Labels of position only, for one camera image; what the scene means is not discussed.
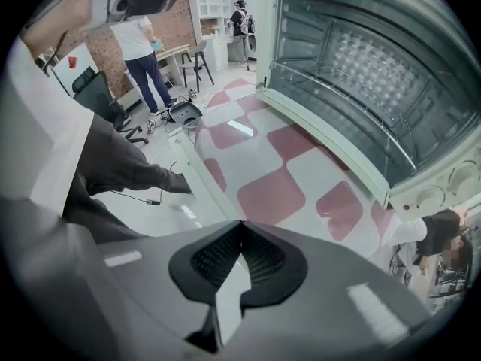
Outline white cabinet with red sticker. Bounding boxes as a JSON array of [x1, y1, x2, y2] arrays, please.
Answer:
[[50, 43, 94, 98]]

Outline white shelf cabinet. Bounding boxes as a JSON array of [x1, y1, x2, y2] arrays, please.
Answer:
[[187, 0, 233, 71]]

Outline overturned black chair seat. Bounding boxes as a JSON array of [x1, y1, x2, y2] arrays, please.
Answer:
[[168, 102, 203, 128]]

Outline white glass toaster oven door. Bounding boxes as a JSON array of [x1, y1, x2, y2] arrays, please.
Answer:
[[167, 87, 398, 261]]

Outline black cable with adapter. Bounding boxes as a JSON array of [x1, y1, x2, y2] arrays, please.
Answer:
[[111, 159, 178, 208]]

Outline person's dark trousers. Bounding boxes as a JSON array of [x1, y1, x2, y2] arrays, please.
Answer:
[[62, 111, 193, 242]]

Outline black office chair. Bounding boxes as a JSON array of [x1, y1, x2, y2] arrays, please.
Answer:
[[71, 69, 148, 147]]

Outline wooden desk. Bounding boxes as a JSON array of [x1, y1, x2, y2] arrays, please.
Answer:
[[155, 43, 192, 86]]

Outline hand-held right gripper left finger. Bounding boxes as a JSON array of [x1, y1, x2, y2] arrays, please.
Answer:
[[168, 220, 250, 353]]

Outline white head-worn camera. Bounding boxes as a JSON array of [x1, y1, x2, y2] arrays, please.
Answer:
[[80, 0, 133, 30]]

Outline white toaster oven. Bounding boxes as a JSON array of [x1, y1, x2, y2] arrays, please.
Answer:
[[254, 0, 481, 223]]

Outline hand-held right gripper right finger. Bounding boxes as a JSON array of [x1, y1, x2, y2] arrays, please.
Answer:
[[239, 220, 309, 310]]

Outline white oven knob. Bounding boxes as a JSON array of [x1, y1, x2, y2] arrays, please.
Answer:
[[449, 162, 481, 199], [416, 185, 447, 207]]

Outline grey chair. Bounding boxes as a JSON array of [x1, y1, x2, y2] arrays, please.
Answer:
[[178, 38, 215, 89]]

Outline metal wire oven rack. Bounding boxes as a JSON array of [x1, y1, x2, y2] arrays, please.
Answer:
[[269, 59, 419, 173]]

